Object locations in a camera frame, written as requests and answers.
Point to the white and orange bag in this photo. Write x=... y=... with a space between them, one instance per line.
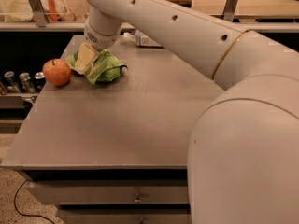
x=20 y=10

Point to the lower grey drawer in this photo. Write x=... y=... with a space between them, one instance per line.
x=125 y=216

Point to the right metal bracket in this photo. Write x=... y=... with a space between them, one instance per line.
x=229 y=10

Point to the grey drawer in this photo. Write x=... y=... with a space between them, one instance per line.
x=125 y=216
x=105 y=193

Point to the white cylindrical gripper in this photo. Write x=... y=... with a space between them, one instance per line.
x=99 y=39

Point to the metal bracket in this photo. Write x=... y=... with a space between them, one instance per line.
x=229 y=10
x=40 y=18

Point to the red apple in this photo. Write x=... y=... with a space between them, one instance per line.
x=57 y=72

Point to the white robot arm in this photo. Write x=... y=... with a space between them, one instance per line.
x=243 y=154

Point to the clear plastic water bottle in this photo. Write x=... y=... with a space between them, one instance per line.
x=141 y=40

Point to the silver can right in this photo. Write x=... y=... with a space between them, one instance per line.
x=40 y=80

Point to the silver can middle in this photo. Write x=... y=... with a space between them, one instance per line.
x=27 y=82

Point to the left metal bracket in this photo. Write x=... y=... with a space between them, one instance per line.
x=40 y=18

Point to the upper grey drawer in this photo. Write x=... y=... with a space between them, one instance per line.
x=105 y=193

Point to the green rice chip bag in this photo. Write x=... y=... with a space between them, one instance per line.
x=105 y=68

